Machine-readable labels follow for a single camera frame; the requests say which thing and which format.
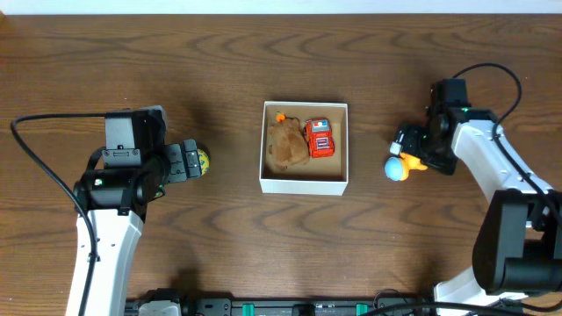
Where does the yellow ball with blue letters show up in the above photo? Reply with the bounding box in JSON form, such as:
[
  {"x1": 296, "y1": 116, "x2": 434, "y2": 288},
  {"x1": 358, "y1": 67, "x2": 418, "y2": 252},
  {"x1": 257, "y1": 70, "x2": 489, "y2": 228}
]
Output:
[{"x1": 198, "y1": 149, "x2": 210, "y2": 176}]

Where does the orange duck toy blue cap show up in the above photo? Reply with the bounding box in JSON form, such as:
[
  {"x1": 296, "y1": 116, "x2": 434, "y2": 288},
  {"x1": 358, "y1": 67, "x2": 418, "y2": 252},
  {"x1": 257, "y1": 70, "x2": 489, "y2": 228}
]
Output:
[{"x1": 384, "y1": 153, "x2": 429, "y2": 182}]

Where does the red toy truck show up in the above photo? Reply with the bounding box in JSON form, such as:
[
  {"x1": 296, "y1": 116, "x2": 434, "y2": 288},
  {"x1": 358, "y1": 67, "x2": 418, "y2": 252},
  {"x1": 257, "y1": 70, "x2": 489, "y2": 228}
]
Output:
[{"x1": 303, "y1": 118, "x2": 335, "y2": 159}]

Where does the brown plush bear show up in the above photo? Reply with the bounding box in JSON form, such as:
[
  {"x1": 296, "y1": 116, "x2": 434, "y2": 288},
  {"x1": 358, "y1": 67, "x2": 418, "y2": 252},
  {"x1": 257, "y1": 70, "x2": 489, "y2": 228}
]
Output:
[{"x1": 268, "y1": 112, "x2": 310, "y2": 170}]

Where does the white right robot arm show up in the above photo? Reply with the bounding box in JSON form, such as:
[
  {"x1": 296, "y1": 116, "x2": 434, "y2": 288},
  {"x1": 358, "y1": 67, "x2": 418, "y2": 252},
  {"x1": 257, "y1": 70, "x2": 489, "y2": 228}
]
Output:
[{"x1": 385, "y1": 106, "x2": 561, "y2": 315}]

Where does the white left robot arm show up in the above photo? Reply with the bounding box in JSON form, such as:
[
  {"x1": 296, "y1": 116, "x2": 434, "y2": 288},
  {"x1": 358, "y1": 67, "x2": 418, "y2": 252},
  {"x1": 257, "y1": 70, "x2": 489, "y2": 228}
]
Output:
[{"x1": 65, "y1": 139, "x2": 205, "y2": 315}]

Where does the white cardboard box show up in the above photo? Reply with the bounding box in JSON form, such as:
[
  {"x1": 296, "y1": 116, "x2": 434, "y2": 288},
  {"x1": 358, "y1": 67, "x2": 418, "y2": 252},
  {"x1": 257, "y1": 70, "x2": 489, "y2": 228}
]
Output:
[{"x1": 259, "y1": 101, "x2": 349, "y2": 196}]

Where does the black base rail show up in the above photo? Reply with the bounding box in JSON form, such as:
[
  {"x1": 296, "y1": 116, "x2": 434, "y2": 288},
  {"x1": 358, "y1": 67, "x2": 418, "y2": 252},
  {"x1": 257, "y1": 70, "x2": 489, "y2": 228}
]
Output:
[{"x1": 124, "y1": 288, "x2": 421, "y2": 316}]

